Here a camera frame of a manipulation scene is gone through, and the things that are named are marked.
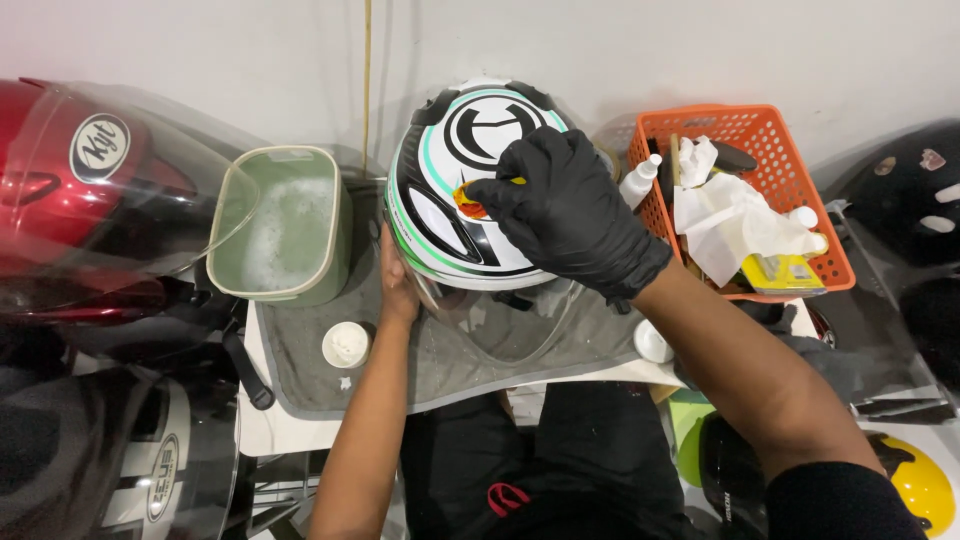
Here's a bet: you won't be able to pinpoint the glossy black helmet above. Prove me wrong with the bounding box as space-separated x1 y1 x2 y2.
697 412 774 540

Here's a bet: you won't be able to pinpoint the person's left hand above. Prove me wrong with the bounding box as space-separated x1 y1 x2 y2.
378 223 422 328

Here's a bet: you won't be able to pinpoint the white squeeze bottle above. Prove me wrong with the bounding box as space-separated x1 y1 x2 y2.
619 153 663 212

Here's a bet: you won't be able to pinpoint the grey towel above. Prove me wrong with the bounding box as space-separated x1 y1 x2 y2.
255 178 678 418

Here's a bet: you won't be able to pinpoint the person's right hand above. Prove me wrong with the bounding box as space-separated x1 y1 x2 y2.
465 126 674 303

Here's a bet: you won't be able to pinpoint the white black green helmet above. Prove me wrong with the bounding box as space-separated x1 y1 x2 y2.
384 77 603 369

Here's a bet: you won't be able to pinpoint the tape roll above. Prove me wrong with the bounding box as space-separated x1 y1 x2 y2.
596 138 624 186

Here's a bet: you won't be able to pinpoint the open white cream jar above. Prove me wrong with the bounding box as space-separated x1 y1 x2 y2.
321 321 372 369

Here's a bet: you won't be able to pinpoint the dark smoked visor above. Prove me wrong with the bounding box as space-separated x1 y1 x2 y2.
808 201 960 423

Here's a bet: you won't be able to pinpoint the orange plastic basket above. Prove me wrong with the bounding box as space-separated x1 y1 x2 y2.
627 104 857 303

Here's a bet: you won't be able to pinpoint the yellow helmet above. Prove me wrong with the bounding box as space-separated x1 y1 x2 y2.
866 431 958 538

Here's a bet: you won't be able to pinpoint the white crumpled tissue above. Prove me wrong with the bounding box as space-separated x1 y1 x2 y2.
672 136 828 288

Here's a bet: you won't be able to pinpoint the yellow packet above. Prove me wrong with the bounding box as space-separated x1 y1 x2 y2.
741 253 829 298

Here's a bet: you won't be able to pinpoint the person's black trousers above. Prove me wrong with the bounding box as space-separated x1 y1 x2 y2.
397 381 710 540

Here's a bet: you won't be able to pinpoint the yellow cord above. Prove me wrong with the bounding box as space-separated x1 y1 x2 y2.
362 0 374 178

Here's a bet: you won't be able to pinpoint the black brush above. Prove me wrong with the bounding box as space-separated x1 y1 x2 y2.
708 140 759 174

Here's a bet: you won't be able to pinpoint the black and silver helmet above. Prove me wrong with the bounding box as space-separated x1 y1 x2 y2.
0 324 243 540

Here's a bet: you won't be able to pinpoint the dark grey rag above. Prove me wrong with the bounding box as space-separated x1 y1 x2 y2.
738 300 864 406

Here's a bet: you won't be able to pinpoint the white jar lid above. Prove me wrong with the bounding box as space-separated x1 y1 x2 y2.
633 318 675 366

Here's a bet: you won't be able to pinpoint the lime green helmet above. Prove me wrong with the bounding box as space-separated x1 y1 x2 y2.
667 388 718 489

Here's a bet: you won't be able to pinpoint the green basin of soapy water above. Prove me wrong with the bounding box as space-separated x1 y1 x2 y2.
206 145 354 309

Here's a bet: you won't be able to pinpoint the black helmet with white vents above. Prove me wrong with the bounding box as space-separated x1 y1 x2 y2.
823 120 960 273

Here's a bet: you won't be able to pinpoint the red helmet with clear visor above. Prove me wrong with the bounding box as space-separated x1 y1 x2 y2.
0 77 261 325

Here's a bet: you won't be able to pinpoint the black chin strap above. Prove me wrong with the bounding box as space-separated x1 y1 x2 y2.
222 322 277 412

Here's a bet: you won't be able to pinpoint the person's black sleeve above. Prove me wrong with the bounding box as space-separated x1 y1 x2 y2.
765 460 928 540

